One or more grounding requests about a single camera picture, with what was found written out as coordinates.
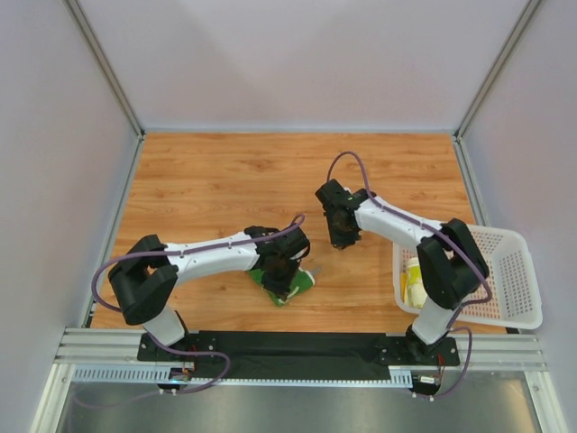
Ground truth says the green patterned towel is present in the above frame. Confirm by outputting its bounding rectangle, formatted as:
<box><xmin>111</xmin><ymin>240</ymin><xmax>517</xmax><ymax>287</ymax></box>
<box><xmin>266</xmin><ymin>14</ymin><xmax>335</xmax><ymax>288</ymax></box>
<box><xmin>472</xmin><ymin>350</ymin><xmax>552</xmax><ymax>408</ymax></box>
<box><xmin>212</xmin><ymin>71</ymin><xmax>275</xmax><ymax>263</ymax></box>
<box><xmin>247</xmin><ymin>267</ymin><xmax>321</xmax><ymax>307</ymax></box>

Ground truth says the cream yellow crocodile towel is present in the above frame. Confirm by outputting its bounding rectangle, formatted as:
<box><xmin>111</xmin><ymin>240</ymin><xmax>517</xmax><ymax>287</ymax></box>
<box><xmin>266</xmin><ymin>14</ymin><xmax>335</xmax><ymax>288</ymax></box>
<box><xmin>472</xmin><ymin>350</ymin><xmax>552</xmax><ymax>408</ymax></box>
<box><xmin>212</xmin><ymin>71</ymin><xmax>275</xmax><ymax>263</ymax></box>
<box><xmin>401</xmin><ymin>257</ymin><xmax>427</xmax><ymax>309</ymax></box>

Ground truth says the white plastic basket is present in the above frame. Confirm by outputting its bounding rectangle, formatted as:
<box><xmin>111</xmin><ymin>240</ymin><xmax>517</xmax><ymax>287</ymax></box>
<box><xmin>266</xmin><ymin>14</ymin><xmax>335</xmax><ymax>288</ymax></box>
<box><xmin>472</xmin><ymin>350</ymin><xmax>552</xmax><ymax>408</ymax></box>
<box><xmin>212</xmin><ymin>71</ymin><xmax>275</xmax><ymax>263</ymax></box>
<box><xmin>392</xmin><ymin>225</ymin><xmax>543</xmax><ymax>329</ymax></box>

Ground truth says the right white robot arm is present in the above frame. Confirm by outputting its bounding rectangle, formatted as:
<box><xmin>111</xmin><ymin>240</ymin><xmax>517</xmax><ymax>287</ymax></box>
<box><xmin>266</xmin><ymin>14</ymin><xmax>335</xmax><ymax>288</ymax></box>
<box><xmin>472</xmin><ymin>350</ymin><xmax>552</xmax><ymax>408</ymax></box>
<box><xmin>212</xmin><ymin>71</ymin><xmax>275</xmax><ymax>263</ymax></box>
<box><xmin>316</xmin><ymin>179</ymin><xmax>490</xmax><ymax>361</ymax></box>

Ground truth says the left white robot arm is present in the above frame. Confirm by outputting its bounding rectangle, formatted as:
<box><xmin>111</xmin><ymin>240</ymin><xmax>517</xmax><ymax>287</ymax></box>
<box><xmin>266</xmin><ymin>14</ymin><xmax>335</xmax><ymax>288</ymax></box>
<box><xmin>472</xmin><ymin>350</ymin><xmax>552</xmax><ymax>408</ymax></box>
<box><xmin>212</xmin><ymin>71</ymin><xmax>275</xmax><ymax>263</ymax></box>
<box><xmin>108</xmin><ymin>224</ymin><xmax>310</xmax><ymax>346</ymax></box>

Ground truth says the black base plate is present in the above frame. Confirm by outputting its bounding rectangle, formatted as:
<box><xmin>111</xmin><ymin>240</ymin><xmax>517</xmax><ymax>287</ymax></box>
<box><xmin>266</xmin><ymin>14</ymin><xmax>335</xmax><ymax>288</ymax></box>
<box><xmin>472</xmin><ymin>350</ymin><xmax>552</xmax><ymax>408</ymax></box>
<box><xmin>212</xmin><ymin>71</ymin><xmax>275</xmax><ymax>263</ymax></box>
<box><xmin>137</xmin><ymin>331</ymin><xmax>460</xmax><ymax>381</ymax></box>

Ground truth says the right aluminium frame post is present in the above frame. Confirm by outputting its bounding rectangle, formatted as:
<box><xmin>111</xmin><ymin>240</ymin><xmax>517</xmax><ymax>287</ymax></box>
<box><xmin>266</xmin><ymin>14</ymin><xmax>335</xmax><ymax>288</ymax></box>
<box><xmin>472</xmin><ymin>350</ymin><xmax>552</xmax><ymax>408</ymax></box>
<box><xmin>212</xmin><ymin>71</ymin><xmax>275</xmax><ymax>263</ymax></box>
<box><xmin>453</xmin><ymin>0</ymin><xmax>546</xmax><ymax>141</ymax></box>

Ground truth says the aluminium frame post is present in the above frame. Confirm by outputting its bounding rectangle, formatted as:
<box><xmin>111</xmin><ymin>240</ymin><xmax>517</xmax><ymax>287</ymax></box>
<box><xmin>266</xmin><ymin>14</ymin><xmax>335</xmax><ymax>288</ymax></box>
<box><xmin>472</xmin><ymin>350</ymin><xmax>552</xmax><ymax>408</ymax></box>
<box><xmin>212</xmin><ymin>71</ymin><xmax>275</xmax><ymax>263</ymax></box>
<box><xmin>453</xmin><ymin>0</ymin><xmax>546</xmax><ymax>141</ymax></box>
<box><xmin>60</xmin><ymin>0</ymin><xmax>148</xmax><ymax>141</ymax></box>

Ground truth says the aluminium front rail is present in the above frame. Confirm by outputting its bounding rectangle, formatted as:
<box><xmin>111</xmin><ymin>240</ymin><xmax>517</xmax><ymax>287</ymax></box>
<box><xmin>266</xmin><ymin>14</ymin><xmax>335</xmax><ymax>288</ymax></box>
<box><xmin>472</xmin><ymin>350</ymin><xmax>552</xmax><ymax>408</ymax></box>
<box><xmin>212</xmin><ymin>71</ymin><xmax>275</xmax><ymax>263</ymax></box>
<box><xmin>54</xmin><ymin>328</ymin><xmax>547</xmax><ymax>372</ymax></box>

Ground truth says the grey slotted cable duct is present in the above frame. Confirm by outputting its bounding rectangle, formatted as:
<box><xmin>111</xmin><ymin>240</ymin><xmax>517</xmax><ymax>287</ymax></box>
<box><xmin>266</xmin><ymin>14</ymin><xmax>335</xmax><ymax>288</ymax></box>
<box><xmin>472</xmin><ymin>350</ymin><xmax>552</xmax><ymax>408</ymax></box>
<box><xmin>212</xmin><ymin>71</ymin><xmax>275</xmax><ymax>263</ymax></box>
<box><xmin>71</xmin><ymin>364</ymin><xmax>413</xmax><ymax>389</ymax></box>

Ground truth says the left aluminium frame post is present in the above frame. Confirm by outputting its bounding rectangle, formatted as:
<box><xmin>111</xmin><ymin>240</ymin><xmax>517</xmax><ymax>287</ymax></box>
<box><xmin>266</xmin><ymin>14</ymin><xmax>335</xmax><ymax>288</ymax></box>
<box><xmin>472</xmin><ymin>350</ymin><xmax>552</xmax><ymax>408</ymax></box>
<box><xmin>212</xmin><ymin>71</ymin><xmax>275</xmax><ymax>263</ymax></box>
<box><xmin>60</xmin><ymin>0</ymin><xmax>148</xmax><ymax>141</ymax></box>

